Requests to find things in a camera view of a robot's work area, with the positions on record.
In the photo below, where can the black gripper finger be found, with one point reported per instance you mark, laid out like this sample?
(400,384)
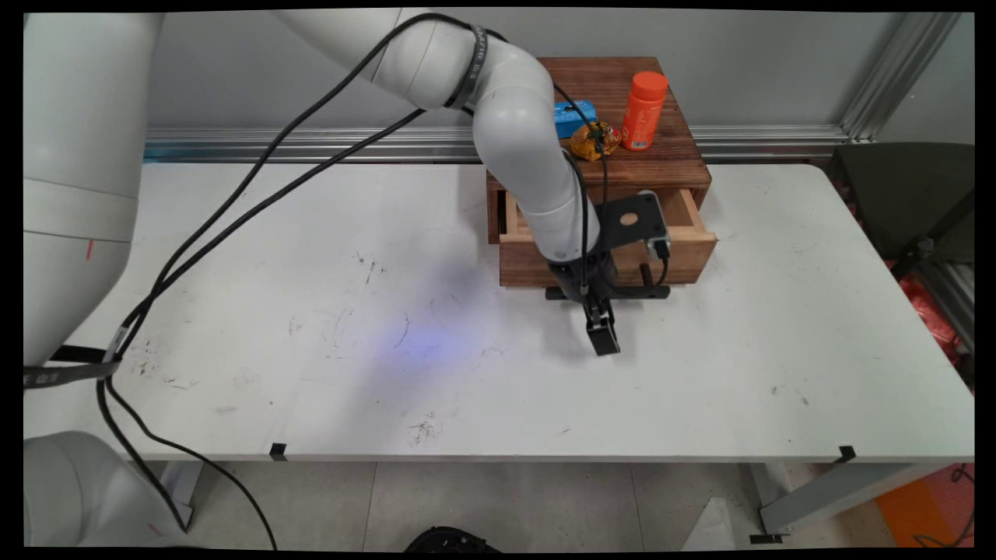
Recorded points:
(597,311)
(604,339)

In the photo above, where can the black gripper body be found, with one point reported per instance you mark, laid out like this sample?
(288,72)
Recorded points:
(583,272)

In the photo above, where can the wooden drawer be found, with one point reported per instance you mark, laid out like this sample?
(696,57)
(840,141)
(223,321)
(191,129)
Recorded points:
(692,253)

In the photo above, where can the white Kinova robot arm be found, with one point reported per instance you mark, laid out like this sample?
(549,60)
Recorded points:
(513,124)

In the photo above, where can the yellow snack packet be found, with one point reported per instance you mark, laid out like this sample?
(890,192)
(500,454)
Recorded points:
(585,146)

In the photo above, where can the wooden drawer cabinet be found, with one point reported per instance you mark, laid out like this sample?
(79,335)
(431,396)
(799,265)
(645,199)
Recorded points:
(669,159)

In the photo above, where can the blue snack packet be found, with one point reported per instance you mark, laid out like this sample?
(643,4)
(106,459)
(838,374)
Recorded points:
(574,117)

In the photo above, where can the orange plastic bottle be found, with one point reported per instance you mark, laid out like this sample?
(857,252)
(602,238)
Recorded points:
(644,109)

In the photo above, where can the black round floor object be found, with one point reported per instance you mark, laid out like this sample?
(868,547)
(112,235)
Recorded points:
(447,540)

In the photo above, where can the black tape marker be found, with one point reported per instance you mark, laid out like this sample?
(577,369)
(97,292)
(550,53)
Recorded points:
(847,453)

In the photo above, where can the white table leg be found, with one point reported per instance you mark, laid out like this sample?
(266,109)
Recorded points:
(180,490)
(832,494)

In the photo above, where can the black chair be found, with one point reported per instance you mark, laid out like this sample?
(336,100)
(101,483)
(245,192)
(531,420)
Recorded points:
(895,198)

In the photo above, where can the red plastic bag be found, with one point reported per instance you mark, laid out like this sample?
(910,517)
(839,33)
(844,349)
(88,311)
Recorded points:
(930,315)

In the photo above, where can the orange floor mat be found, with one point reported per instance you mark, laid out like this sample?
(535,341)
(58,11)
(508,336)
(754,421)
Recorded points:
(918,509)

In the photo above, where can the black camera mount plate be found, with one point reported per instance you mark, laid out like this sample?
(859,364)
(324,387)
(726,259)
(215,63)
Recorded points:
(629,219)

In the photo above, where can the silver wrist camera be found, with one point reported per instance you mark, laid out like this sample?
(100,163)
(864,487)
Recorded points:
(660,233)

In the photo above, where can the horizontal aluminium rail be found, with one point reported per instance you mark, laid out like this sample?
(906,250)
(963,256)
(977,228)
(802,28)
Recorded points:
(327,144)

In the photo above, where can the aluminium frame beam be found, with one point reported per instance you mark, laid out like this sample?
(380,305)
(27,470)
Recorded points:
(951,299)

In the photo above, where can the slanted aluminium post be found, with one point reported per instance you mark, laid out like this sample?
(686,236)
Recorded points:
(895,78)

